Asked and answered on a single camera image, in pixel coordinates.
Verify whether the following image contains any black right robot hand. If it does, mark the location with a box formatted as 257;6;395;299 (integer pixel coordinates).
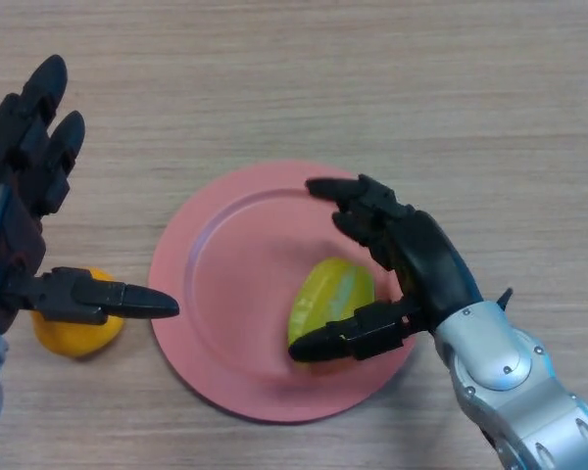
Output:
287;173;485;364

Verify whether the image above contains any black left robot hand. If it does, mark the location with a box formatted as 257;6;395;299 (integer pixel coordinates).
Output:
0;53;180;337

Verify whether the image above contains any yellow starfruit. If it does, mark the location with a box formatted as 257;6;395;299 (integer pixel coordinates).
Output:
286;258;376;366

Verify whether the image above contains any pink round plate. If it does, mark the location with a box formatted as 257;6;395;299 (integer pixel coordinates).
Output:
147;161;420;425

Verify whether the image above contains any orange round fruit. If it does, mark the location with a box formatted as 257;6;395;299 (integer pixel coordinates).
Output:
31;266;125;358

